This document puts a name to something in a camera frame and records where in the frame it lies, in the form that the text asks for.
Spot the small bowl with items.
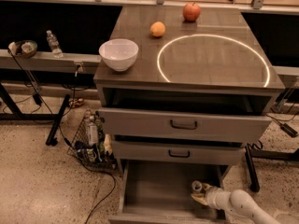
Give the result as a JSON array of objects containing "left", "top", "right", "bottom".
[{"left": 7, "top": 40, "right": 37, "bottom": 58}]

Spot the grey drawer cabinet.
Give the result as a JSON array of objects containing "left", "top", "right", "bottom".
[{"left": 93, "top": 5, "right": 286, "bottom": 224}]

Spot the black table leg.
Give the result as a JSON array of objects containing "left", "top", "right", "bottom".
[
  {"left": 245, "top": 144, "right": 299, "bottom": 192},
  {"left": 0, "top": 83, "right": 70, "bottom": 146}
]

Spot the silver blue redbull can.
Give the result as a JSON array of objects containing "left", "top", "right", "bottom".
[{"left": 192, "top": 180, "right": 203, "bottom": 194}]

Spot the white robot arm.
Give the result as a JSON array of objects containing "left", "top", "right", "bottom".
[{"left": 191, "top": 180, "right": 280, "bottom": 224}]

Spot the white bowl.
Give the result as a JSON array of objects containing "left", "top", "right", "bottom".
[{"left": 99, "top": 38, "right": 139, "bottom": 72}]

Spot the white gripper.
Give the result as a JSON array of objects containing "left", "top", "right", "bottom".
[{"left": 191, "top": 183, "right": 232, "bottom": 210}]

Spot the middle grey drawer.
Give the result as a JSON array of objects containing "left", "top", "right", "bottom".
[{"left": 112, "top": 141, "right": 245, "bottom": 165}]

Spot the grey side shelf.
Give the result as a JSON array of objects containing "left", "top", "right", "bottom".
[{"left": 0, "top": 49, "right": 101, "bottom": 75}]

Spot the orange fruit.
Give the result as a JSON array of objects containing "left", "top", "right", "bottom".
[{"left": 150, "top": 21, "right": 165, "bottom": 37}]

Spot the black table leg right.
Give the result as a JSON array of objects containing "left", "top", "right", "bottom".
[{"left": 245, "top": 144, "right": 299, "bottom": 192}]

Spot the top grey drawer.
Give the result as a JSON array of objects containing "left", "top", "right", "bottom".
[{"left": 98, "top": 107, "right": 271, "bottom": 143}]

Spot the black floor cable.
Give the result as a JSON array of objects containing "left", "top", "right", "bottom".
[{"left": 7, "top": 49, "right": 117, "bottom": 224}]

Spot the clear water bottle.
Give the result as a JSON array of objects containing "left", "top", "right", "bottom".
[{"left": 47, "top": 30, "right": 64, "bottom": 58}]

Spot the wire basket with bottles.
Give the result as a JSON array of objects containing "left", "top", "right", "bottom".
[{"left": 70, "top": 109, "right": 117, "bottom": 171}]

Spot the black table leg left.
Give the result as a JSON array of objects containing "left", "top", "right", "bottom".
[{"left": 0, "top": 83, "right": 70, "bottom": 146}]

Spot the bottom grey open drawer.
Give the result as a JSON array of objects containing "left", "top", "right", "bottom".
[{"left": 108, "top": 161, "right": 226, "bottom": 224}]

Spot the black power adapter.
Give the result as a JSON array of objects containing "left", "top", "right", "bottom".
[{"left": 280, "top": 123, "right": 298, "bottom": 137}]

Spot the red apple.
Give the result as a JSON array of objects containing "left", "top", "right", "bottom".
[{"left": 183, "top": 3, "right": 201, "bottom": 22}]

